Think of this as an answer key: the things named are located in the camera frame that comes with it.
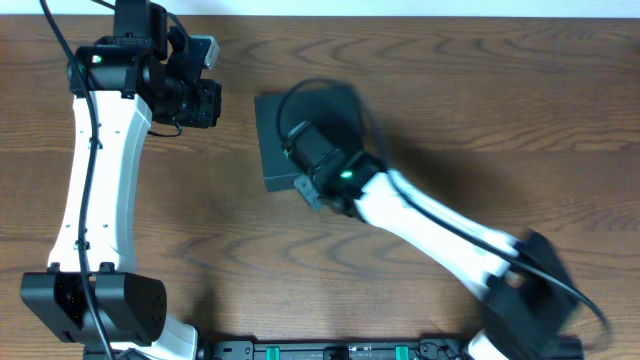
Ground dark green box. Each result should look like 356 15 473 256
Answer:
253 84 371 194

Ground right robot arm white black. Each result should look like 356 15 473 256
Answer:
288 149 584 359

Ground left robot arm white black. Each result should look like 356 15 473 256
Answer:
20 36 221 359

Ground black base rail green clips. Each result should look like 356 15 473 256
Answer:
196 338 471 360

